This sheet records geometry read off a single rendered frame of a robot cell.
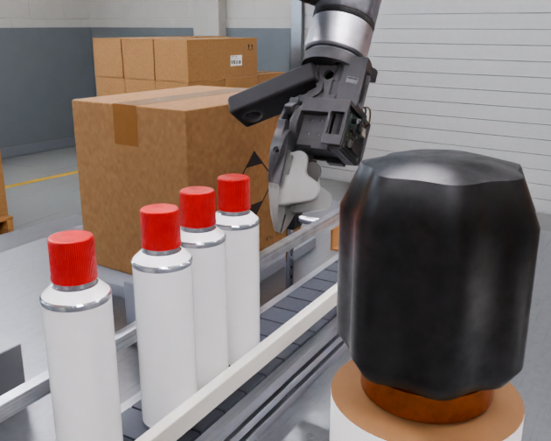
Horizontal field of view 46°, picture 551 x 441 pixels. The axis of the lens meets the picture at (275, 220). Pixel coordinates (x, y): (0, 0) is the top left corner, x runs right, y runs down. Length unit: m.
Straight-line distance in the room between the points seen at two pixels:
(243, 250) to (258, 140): 0.41
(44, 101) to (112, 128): 5.94
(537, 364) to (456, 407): 0.59
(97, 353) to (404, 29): 4.58
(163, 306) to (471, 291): 0.35
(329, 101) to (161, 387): 0.35
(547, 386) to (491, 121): 3.99
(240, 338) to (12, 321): 0.41
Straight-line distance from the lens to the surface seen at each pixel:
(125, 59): 4.39
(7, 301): 1.07
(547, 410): 0.79
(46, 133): 6.99
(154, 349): 0.58
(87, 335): 0.50
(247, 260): 0.66
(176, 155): 0.93
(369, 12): 0.79
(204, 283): 0.61
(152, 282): 0.55
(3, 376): 0.78
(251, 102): 0.78
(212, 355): 0.65
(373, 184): 0.26
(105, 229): 1.08
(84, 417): 0.53
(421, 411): 0.29
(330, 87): 0.76
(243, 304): 0.68
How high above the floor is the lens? 1.23
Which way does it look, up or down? 17 degrees down
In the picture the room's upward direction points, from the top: straight up
